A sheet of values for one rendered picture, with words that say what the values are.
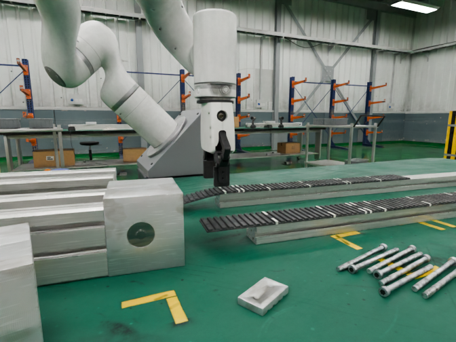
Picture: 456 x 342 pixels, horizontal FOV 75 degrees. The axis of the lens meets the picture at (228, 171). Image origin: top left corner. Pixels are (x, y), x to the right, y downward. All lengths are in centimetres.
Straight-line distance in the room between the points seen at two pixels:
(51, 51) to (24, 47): 737
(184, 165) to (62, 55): 45
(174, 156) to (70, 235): 63
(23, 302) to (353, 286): 31
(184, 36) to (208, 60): 12
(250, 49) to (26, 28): 549
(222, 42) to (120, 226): 37
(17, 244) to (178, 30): 53
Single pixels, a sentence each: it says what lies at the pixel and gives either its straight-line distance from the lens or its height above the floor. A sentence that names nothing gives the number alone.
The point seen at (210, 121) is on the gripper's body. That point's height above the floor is 96.
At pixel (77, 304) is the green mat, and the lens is 36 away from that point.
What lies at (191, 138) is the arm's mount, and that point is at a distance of 97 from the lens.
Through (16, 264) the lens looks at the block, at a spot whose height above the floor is 87.
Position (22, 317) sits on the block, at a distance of 24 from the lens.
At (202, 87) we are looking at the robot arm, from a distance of 58.
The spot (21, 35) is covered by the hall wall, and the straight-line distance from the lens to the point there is 843.
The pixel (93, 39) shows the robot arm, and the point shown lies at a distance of 103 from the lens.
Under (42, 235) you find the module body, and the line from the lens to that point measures 38.
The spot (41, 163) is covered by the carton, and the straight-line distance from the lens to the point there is 541.
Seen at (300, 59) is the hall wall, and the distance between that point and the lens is 1023.
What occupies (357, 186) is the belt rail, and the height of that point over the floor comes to 80.
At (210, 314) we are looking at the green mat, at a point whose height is 78.
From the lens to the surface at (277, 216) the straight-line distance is 47.
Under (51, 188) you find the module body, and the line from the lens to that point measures 58.
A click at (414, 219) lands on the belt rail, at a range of 62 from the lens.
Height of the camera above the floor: 96
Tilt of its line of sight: 10 degrees down
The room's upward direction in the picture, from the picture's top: straight up
